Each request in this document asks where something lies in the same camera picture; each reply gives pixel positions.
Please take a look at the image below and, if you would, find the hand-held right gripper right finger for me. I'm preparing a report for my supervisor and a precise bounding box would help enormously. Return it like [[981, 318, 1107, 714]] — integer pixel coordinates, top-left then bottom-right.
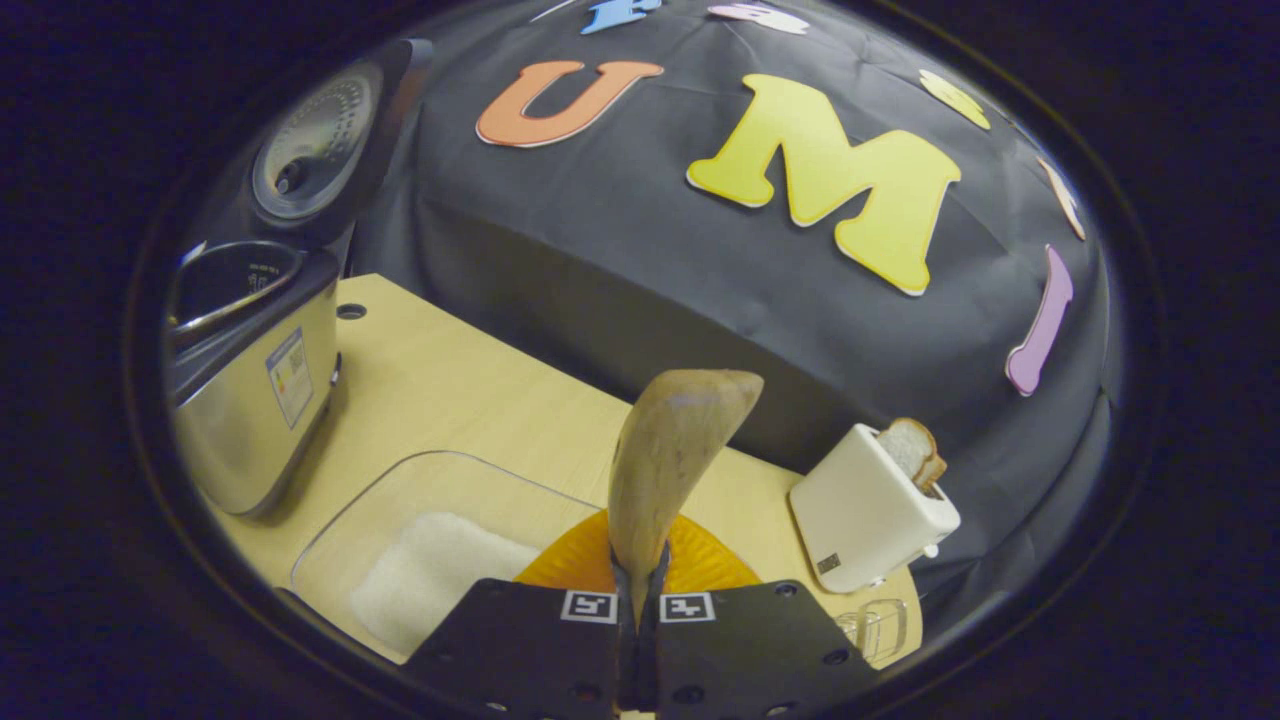
[[637, 515, 881, 720]]

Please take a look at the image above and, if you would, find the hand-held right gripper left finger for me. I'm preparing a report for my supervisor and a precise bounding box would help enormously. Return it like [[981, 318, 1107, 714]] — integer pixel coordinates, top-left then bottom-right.
[[400, 510, 638, 720]]

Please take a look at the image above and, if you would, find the clear chopstick holder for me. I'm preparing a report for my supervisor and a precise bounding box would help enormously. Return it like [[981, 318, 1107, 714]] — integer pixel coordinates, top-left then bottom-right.
[[835, 598, 909, 663]]

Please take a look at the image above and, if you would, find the white rice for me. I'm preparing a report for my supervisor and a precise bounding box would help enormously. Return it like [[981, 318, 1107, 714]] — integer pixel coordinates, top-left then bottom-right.
[[350, 512, 543, 659]]

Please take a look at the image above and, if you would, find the wooden spoon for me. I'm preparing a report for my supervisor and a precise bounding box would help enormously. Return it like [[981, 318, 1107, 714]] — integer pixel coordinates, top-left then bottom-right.
[[607, 368, 766, 626]]

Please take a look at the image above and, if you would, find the black steel rice cooker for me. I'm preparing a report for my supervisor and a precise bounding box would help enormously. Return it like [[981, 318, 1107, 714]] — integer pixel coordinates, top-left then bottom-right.
[[165, 38, 436, 519]]

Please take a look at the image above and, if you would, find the clear rice container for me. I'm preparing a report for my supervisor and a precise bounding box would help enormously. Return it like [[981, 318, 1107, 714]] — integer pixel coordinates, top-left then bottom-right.
[[290, 450, 601, 666]]

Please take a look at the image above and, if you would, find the white toaster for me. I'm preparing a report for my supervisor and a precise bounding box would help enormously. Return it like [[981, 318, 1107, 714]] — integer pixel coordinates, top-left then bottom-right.
[[788, 422, 963, 596]]

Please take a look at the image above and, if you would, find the bread slice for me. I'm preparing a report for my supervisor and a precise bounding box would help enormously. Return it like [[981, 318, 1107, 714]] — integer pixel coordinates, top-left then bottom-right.
[[878, 417, 948, 493]]

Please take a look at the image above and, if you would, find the black backdrop cloth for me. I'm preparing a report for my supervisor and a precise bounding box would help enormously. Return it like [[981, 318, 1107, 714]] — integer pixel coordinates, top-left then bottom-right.
[[345, 0, 1116, 641]]

